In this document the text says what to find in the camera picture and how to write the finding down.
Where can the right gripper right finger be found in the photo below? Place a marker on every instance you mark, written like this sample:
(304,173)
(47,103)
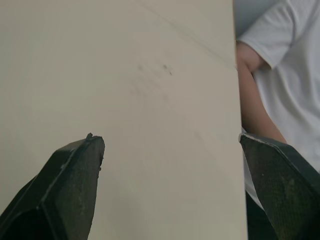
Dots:
(282,185)

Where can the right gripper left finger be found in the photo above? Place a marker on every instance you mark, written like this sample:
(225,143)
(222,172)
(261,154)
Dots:
(62,190)

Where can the person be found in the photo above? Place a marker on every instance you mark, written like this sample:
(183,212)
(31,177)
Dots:
(282,82)

